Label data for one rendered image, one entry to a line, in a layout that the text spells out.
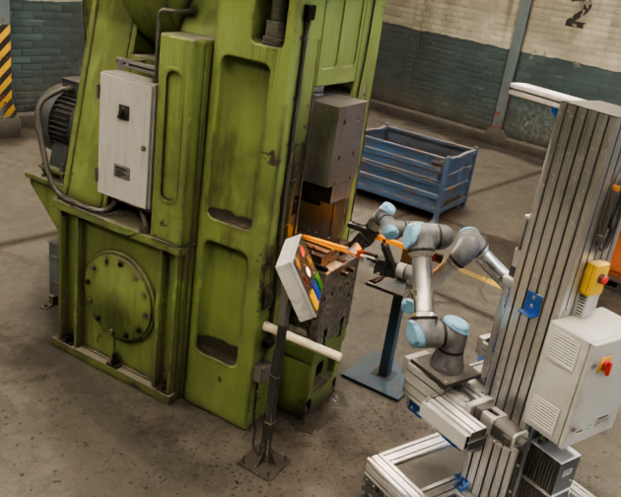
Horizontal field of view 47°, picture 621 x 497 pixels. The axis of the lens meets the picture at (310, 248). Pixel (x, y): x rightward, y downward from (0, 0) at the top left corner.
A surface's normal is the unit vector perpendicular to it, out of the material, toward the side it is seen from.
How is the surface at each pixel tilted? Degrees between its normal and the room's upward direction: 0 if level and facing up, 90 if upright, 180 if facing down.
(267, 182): 89
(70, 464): 0
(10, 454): 0
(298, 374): 89
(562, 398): 90
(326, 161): 90
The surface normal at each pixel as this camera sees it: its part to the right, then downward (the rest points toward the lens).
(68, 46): 0.74, 0.36
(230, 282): -0.51, 0.26
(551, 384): -0.82, 0.11
